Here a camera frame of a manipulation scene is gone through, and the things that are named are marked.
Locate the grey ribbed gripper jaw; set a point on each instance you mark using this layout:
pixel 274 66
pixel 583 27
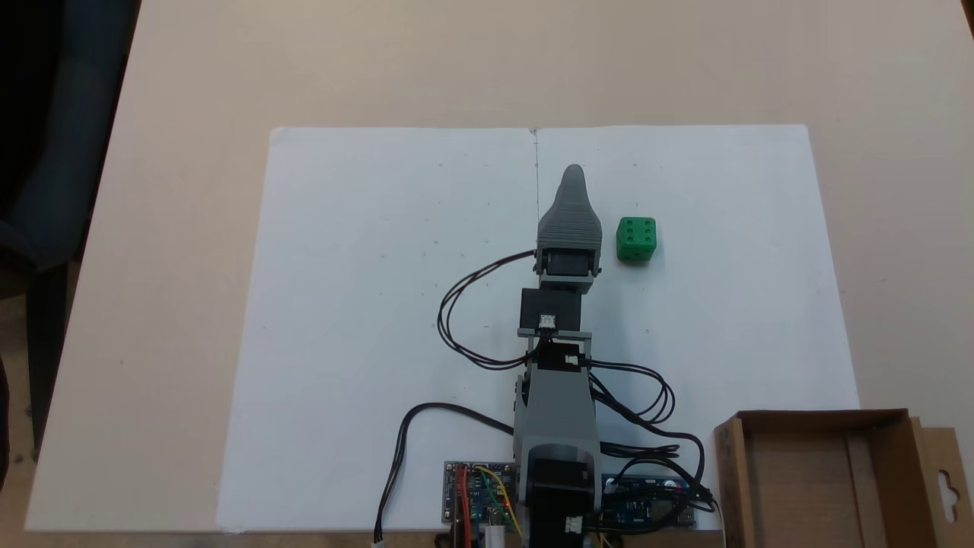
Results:
pixel 571 221

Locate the green die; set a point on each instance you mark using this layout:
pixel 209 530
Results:
pixel 636 240

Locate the white paper sheet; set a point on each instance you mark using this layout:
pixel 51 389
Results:
pixel 342 304
pixel 723 342

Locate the blue circuit board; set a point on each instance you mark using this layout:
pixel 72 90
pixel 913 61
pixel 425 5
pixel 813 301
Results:
pixel 639 514

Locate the brown cardboard box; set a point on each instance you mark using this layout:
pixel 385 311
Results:
pixel 799 487

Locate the dark blue chair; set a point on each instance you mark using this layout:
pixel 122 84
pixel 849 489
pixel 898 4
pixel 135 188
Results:
pixel 68 152

